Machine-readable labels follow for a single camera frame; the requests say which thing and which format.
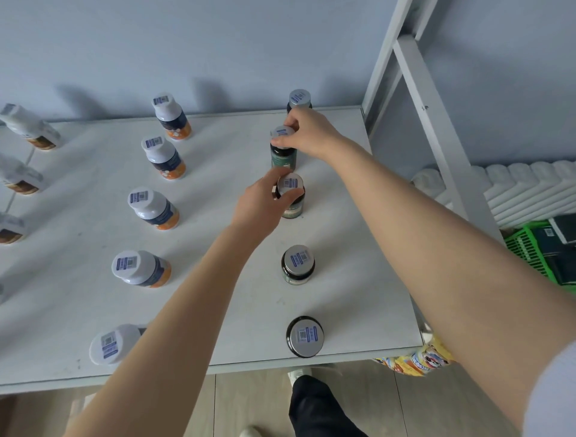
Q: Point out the person's white sleeve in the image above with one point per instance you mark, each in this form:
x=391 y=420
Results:
x=551 y=396

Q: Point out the person's right white shoe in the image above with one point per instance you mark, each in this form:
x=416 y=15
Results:
x=299 y=373

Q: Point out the person's left hand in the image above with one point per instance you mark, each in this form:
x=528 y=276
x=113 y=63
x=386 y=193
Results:
x=256 y=211

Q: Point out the person's black trousers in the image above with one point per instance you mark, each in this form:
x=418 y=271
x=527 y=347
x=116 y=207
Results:
x=315 y=409

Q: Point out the person's right forearm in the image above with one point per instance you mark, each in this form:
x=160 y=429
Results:
x=450 y=270

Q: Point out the person's right hand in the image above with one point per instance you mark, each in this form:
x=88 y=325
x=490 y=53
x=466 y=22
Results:
x=315 y=133

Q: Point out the white metal shelf rack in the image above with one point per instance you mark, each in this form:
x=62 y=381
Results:
x=225 y=148

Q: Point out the yellow cartoon snack strip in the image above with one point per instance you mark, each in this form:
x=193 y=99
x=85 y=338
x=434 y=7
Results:
x=418 y=360

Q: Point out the white radiator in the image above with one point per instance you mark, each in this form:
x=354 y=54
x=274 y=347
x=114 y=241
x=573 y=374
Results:
x=526 y=193

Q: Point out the person's left forearm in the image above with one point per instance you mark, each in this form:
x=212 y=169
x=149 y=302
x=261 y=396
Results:
x=166 y=346

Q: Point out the white orange bottle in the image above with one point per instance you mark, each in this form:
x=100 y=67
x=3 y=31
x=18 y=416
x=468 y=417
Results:
x=114 y=344

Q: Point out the white bottle blue label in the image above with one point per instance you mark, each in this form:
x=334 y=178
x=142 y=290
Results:
x=171 y=115
x=163 y=157
x=139 y=268
x=153 y=208

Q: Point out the green plastic basket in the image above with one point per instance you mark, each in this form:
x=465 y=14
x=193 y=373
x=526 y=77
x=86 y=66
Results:
x=522 y=245

